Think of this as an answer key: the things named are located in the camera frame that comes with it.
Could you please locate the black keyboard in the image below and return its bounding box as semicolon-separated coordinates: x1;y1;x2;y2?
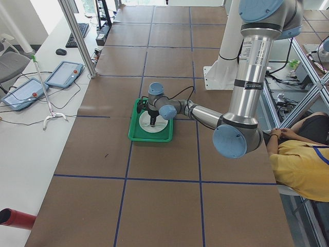
65;22;90;49

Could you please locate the aluminium frame post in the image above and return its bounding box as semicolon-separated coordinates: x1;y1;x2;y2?
58;0;97;78

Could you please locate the near teach pendant tablet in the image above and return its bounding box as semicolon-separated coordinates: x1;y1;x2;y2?
1;78;44;111

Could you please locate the far teach pendant tablet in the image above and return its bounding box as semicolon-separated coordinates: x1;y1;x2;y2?
45;61;83;89

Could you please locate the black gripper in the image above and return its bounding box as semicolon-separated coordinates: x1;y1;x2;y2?
148;109;159;127

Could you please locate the white camera mast column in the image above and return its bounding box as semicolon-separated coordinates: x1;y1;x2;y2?
218;0;243;62

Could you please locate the person in yellow shirt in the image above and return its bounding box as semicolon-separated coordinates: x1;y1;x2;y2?
263;112;328;202

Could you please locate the white mast base plate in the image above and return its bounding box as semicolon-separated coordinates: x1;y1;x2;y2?
203;57;238;90

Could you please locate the teach pendant tablet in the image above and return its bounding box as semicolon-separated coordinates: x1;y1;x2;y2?
1;78;44;111
45;61;83;89

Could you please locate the black camera cable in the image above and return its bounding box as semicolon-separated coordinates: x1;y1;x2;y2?
138;85;195;114

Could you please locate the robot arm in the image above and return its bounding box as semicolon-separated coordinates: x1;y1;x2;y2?
145;1;303;158

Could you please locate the black computer mouse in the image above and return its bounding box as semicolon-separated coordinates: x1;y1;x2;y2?
56;48;67;56

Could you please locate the green plastic tray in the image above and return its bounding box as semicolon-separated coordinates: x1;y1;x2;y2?
128;98;173;143

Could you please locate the red cylinder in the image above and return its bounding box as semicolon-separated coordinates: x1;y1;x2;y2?
1;208;36;230

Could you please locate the white round plate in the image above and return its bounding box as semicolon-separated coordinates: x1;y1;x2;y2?
139;111;168;133

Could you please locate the grey office chair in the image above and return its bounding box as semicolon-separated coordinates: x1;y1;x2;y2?
1;33;30;84

